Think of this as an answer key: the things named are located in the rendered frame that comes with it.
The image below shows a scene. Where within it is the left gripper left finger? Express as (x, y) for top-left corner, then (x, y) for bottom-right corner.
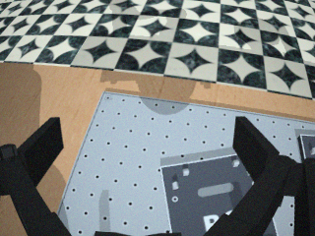
(0, 117), (72, 236)

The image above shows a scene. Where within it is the dark grey ro nest plate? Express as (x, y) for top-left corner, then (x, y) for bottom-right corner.
(160, 154), (255, 236)

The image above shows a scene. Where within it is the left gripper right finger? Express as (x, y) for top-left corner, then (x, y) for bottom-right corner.
(204, 117), (315, 236)

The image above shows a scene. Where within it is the grey flat base plate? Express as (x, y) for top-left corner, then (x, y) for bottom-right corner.
(56, 91), (315, 236)

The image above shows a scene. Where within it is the dark grey ru reject nest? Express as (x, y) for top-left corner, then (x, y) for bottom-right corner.
(298, 135), (315, 162)

